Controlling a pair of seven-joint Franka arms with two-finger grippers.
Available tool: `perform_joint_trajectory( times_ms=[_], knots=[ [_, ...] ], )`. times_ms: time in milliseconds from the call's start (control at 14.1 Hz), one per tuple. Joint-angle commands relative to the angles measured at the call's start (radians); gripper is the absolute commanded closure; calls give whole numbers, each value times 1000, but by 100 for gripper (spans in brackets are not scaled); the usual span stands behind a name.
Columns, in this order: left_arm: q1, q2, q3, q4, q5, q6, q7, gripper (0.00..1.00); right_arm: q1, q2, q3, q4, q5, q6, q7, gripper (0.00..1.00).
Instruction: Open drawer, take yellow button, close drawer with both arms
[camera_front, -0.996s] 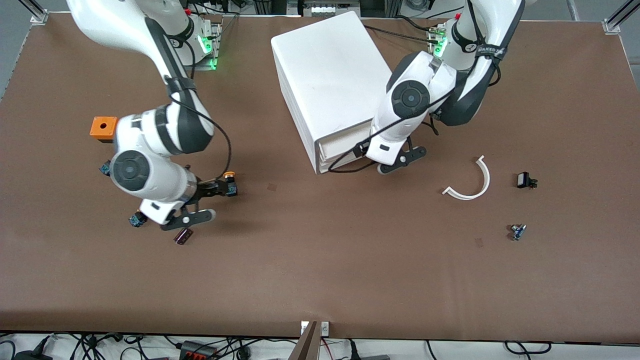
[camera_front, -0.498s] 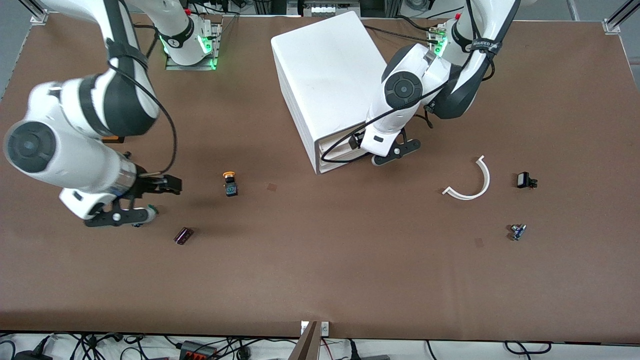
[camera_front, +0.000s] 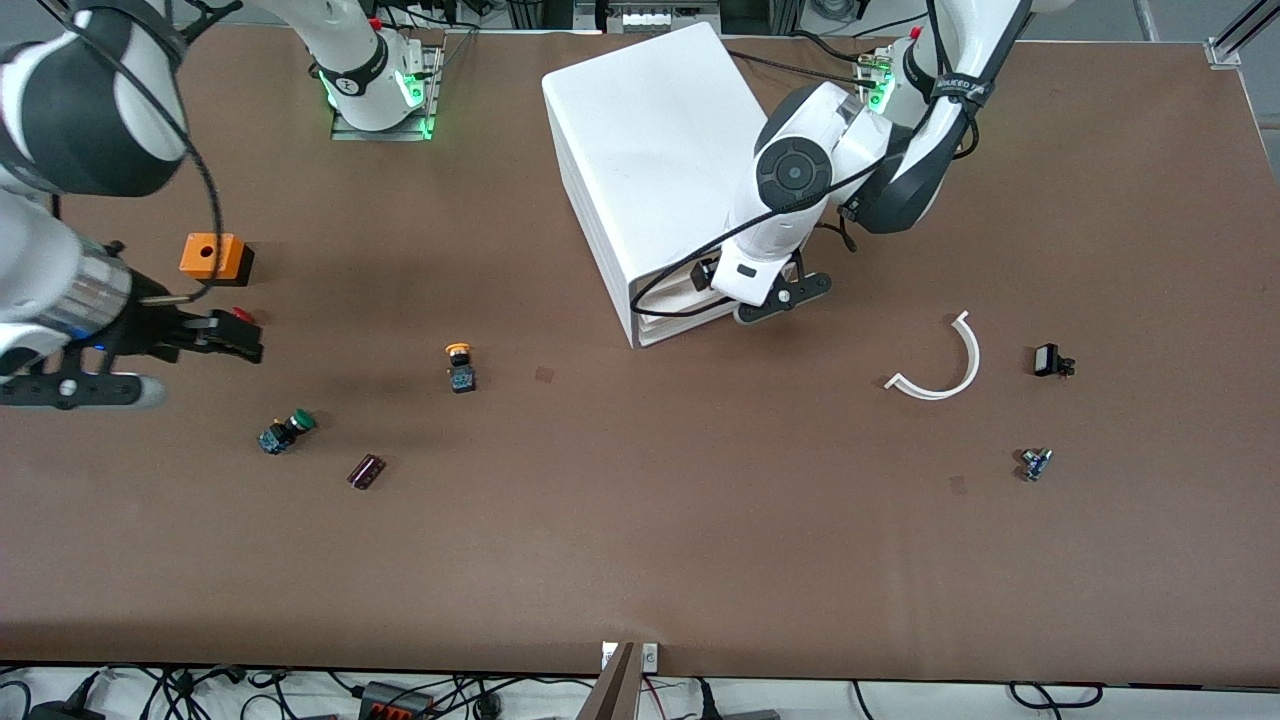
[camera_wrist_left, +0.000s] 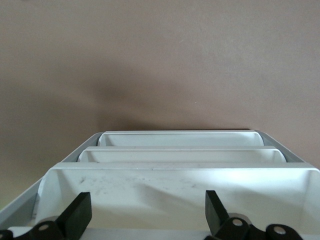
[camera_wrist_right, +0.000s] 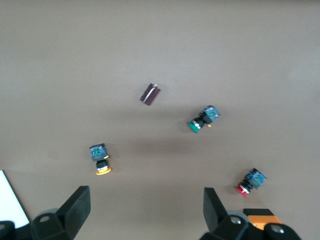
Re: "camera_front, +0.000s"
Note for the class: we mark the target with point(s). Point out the dark brown cylindrical capacitor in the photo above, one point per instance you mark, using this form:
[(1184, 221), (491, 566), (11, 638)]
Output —
[(366, 471)]

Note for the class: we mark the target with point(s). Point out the white drawer cabinet shell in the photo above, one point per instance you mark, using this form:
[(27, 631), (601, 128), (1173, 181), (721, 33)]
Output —
[(650, 140)]

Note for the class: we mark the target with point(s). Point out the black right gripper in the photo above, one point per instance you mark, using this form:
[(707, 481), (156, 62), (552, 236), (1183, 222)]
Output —
[(143, 329)]

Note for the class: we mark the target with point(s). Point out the white curved plastic arc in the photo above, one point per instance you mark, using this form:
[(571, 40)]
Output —
[(972, 360)]

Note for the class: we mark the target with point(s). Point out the yellow push button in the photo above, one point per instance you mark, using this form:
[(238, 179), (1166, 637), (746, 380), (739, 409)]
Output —
[(461, 372)]

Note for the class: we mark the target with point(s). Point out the aluminium frame corner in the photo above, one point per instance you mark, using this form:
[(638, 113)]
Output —
[(1225, 50)]

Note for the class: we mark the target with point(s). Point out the orange box with hole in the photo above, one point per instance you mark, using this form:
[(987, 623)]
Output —
[(232, 262)]

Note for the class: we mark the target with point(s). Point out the small blue potentiometer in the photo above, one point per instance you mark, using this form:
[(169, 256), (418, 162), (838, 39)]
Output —
[(1036, 464)]

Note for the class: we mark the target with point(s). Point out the black orange power strip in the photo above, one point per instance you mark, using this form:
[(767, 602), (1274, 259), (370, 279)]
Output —
[(395, 700)]

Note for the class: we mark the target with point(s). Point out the small black switch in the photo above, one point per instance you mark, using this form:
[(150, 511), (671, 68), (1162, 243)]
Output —
[(1047, 360)]

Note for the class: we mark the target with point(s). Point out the wooden post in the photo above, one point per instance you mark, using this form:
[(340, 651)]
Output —
[(612, 690)]

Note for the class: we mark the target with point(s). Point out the black power adapter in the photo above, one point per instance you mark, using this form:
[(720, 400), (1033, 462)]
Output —
[(65, 712)]

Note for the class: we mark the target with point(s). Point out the grey terminal block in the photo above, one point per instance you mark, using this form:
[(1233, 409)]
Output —
[(660, 15)]

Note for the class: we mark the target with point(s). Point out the white metal bracket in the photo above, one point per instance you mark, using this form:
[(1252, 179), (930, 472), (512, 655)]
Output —
[(650, 656)]

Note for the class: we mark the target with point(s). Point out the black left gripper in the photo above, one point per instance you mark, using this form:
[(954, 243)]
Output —
[(698, 279)]

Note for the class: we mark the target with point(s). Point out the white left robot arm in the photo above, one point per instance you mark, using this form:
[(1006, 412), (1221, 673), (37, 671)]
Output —
[(790, 175)]

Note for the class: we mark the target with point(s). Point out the red push button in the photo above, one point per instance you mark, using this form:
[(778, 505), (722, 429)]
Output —
[(243, 315)]

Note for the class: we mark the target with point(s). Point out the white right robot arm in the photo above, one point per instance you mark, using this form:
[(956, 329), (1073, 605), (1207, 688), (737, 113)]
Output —
[(80, 110)]

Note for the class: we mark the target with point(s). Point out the green push button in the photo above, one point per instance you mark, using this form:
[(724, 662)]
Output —
[(285, 432)]

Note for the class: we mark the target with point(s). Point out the white lowest drawer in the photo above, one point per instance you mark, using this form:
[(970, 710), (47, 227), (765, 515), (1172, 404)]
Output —
[(690, 325)]

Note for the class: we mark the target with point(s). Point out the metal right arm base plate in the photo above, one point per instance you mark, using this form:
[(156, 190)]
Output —
[(428, 100)]

